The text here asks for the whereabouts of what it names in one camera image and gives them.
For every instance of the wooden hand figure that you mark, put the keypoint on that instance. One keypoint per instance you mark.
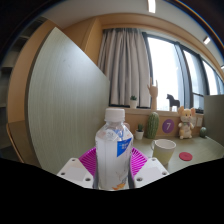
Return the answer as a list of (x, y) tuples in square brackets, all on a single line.
[(153, 95)]

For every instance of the cream white cup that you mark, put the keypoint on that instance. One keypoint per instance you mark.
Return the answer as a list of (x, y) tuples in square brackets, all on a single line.
[(165, 151)]

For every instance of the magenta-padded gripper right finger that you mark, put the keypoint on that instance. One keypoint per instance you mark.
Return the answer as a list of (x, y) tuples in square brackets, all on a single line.
[(151, 170)]

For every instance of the shelf unit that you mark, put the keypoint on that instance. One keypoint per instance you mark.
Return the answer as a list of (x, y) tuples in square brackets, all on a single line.
[(10, 66)]

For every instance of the plush mouse toy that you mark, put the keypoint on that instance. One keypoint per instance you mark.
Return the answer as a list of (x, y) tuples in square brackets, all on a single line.
[(186, 123)]

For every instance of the ceiling lights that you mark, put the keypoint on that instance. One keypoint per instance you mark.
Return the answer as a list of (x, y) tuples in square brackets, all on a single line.
[(151, 6)]

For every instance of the grey window curtain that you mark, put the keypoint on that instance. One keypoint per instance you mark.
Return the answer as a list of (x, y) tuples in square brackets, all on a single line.
[(125, 66)]

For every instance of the clear plastic water bottle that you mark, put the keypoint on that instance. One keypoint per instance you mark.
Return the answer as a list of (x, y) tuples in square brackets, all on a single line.
[(113, 153)]

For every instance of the white wall socket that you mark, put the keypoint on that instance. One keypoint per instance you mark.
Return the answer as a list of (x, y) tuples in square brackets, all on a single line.
[(199, 121)]

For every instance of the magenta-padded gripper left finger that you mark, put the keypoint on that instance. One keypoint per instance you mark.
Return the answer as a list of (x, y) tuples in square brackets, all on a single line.
[(75, 171)]

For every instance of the grey-green desk partition panel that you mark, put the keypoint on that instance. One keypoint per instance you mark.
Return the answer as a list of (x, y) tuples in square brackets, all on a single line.
[(214, 120), (66, 106)]

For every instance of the tall green cactus ornament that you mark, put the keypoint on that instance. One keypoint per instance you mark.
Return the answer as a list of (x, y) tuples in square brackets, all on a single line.
[(153, 126)]

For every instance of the small plant in white pot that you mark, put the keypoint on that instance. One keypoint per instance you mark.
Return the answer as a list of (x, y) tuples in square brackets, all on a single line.
[(133, 103), (139, 134)]

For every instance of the black horse figure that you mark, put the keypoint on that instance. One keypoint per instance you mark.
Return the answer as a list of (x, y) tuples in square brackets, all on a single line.
[(173, 101)]

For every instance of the round purple number sign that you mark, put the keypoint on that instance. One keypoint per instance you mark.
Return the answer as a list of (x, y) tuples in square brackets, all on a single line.
[(168, 126)]

